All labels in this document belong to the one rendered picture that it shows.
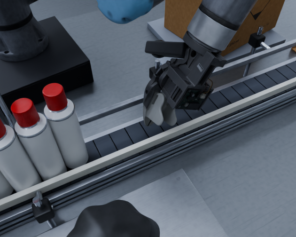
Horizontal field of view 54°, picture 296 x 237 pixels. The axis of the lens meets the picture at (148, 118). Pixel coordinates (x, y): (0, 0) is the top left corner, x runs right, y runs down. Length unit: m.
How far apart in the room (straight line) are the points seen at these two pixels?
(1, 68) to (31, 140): 0.41
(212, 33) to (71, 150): 0.32
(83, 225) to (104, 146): 0.41
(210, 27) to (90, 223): 0.35
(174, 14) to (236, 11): 0.52
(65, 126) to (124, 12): 0.22
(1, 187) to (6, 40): 0.41
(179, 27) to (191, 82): 0.49
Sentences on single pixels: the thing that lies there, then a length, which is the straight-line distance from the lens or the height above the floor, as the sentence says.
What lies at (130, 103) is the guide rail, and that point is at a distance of 0.61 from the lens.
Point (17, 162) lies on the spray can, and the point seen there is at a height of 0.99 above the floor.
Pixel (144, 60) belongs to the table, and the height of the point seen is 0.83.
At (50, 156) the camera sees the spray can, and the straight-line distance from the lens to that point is 0.54.
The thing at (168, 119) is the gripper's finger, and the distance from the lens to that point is 0.59.
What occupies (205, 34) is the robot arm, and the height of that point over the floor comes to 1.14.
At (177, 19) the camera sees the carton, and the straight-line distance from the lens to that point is 0.98.
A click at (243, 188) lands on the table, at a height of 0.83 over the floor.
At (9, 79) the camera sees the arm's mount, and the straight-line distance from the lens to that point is 0.84.
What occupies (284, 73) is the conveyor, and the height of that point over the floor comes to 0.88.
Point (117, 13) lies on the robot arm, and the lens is 0.42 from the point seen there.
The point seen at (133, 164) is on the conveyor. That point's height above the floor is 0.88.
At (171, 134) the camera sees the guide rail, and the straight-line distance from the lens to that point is 0.62.
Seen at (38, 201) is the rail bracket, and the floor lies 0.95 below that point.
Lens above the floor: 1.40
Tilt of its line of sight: 49 degrees down
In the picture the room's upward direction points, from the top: straight up
